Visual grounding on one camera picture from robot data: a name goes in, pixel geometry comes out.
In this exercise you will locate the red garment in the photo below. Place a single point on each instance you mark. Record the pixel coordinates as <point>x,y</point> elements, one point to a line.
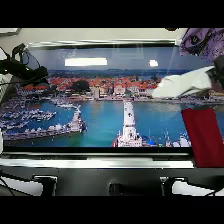
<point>205,136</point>

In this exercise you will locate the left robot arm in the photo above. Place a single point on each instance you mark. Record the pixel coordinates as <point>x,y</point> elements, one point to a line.
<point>23,71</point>

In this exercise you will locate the white garment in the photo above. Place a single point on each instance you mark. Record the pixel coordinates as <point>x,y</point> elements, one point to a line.
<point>183,85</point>

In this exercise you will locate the purple patterned garment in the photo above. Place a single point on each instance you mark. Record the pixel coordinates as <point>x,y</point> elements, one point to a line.
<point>206,41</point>

